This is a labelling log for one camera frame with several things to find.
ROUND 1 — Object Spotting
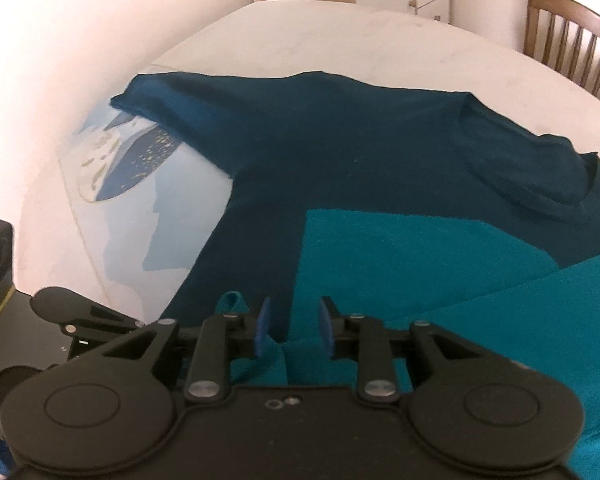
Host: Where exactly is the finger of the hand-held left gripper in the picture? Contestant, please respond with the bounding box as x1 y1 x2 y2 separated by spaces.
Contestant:
30 286 146 344

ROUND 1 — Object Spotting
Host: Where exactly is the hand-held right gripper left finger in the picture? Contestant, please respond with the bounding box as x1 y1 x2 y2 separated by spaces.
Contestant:
100 297 272 405

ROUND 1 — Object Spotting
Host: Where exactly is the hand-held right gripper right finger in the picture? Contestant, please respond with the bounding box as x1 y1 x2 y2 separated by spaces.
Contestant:
320 296 486 404

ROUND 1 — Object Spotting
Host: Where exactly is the teal two-tone knit sweater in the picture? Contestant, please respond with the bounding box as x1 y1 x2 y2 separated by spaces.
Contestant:
111 71 600 480

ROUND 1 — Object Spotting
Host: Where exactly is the white tablecloth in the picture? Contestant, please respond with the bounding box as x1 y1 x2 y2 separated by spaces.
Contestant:
17 0 600 312

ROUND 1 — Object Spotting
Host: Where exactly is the dark wooden slatted chair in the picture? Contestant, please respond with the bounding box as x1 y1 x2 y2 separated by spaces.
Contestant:
522 0 600 114

